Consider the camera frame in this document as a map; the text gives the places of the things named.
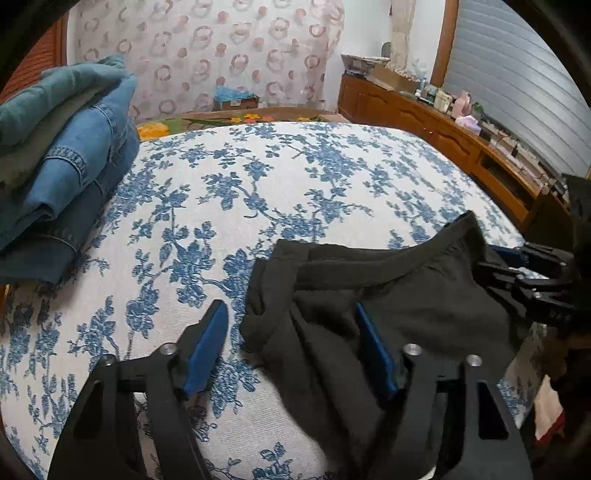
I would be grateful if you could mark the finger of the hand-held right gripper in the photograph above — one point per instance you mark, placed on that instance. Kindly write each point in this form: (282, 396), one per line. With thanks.
(512, 288)
(540, 261)

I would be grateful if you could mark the wooden window frame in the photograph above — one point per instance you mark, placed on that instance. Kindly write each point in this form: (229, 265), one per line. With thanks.
(445, 41)

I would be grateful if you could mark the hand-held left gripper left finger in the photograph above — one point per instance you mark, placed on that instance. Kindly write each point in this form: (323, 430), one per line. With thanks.
(205, 350)

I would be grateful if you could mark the grey-green folded pants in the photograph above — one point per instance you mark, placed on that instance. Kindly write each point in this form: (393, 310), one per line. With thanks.
(32, 152)

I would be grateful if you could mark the pink bottle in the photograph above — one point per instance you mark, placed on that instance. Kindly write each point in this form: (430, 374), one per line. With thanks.
(461, 104)

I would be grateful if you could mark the grey window shutter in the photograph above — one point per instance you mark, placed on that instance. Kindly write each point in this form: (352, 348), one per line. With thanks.
(517, 69)

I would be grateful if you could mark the circle patterned sheer curtain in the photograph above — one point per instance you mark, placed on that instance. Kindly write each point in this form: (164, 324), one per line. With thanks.
(207, 46)

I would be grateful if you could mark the black t-shirt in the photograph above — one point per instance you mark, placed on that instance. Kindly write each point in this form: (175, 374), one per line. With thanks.
(438, 295)

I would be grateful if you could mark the blue denim folded jeans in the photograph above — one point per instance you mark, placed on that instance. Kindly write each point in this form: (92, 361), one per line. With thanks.
(87, 152)

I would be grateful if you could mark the dark blue folded jeans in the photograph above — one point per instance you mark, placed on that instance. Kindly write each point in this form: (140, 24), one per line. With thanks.
(60, 249)

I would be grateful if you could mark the wooden dresser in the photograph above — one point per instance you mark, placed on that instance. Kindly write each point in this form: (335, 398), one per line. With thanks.
(415, 120)

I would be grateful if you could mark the teal folded jeans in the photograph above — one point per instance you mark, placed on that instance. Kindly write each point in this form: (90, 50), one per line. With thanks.
(51, 97)

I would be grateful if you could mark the cream lace curtain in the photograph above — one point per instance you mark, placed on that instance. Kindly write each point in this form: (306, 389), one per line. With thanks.
(402, 32)

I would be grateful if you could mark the wooden slatted wardrobe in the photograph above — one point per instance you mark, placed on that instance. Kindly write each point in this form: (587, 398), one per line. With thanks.
(41, 60)

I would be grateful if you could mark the blue floral white bedspread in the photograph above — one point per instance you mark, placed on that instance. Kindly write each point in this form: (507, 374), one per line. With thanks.
(277, 175)

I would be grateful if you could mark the flat patterned box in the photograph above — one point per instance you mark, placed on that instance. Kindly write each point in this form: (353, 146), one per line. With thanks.
(364, 62)

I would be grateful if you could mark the open cardboard box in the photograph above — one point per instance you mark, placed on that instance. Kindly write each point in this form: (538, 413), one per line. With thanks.
(395, 79)

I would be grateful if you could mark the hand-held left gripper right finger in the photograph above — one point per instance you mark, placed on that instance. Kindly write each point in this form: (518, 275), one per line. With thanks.
(376, 355)

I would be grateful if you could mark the cardboard box with blue contents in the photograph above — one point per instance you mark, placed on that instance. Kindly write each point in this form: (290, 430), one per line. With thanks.
(235, 99)

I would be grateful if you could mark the yellow flowered tan blanket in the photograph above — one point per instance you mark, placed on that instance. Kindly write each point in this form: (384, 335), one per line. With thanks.
(152, 129)

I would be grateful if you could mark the pink tissue box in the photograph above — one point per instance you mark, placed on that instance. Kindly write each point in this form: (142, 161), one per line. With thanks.
(468, 124)

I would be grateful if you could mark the group of small bottles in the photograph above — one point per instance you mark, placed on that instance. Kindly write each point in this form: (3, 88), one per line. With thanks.
(434, 92)

